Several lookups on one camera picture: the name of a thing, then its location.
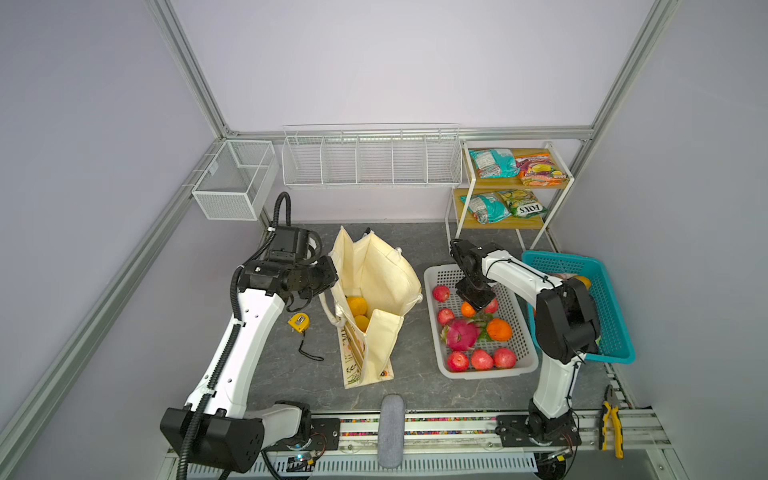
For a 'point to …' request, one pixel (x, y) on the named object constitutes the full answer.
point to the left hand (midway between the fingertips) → (339, 280)
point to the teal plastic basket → (615, 341)
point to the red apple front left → (457, 362)
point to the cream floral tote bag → (374, 289)
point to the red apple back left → (441, 293)
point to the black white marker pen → (366, 232)
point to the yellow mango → (584, 280)
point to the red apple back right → (492, 307)
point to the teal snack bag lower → (487, 207)
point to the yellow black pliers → (610, 411)
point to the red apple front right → (504, 358)
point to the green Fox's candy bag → (522, 204)
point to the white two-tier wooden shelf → (508, 185)
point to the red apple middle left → (445, 316)
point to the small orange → (467, 309)
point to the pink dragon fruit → (460, 334)
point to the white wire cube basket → (238, 180)
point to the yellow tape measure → (300, 322)
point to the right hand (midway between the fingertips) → (467, 304)
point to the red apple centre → (481, 360)
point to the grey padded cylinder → (391, 431)
